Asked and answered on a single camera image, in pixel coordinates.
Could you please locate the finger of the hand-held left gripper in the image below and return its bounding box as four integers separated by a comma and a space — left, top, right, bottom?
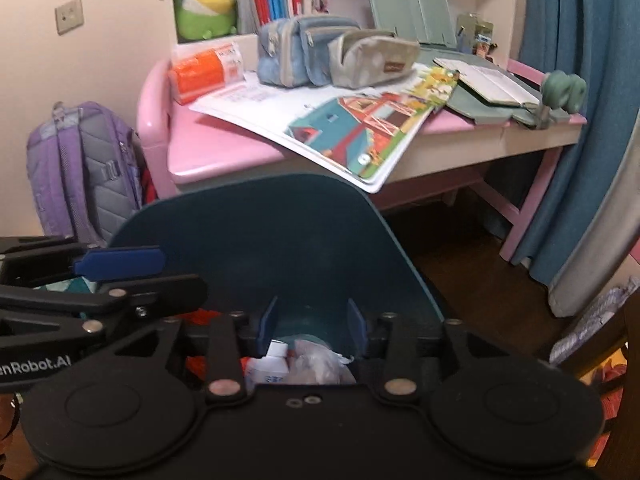
0, 273, 209, 346
0, 235, 167, 289

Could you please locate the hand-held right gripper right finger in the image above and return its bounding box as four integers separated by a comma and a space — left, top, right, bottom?
346, 298, 506, 404

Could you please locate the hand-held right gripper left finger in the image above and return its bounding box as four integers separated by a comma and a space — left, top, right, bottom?
102, 296, 281, 404

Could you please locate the white tube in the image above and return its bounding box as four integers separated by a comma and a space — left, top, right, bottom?
243, 340, 291, 391

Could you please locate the clear plastic bag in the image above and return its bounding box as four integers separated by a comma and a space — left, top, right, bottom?
287, 339, 357, 385

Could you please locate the teal trash bin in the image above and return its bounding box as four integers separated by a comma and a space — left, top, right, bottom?
107, 174, 446, 387

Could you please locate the purple backpack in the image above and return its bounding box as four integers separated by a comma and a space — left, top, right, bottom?
26, 101, 146, 247

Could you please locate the pink desk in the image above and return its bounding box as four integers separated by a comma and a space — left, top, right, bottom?
136, 55, 589, 264

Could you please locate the large picture board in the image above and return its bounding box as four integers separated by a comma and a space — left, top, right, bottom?
189, 76, 449, 195

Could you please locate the orange packet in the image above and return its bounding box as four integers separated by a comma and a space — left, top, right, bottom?
167, 42, 246, 106

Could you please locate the checked cloth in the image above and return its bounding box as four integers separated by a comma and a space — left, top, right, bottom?
549, 274, 640, 366

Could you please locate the grey curtain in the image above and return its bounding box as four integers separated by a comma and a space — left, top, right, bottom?
547, 125, 640, 319

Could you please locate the yellow picture book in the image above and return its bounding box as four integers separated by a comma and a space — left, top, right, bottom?
400, 64, 460, 111

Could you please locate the yellow green plush toy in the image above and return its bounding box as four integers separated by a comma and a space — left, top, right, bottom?
172, 0, 239, 44

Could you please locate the blue pencil case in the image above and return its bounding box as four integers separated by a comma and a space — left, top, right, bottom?
256, 16, 362, 89

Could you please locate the grey pencil case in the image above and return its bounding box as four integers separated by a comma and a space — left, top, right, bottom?
327, 30, 422, 89

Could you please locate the green open notebook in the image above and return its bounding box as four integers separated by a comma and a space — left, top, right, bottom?
434, 55, 544, 126

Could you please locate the wooden chair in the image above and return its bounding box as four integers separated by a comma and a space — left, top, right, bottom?
565, 305, 640, 480

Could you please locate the small desk organizer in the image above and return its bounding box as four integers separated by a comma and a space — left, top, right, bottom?
457, 12, 496, 56

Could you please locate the green book stand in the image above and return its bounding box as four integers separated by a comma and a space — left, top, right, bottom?
364, 0, 459, 49

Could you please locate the blue curtain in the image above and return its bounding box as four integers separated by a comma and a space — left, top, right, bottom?
510, 0, 640, 267

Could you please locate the wall switch plate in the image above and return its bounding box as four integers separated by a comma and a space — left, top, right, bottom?
55, 0, 85, 36

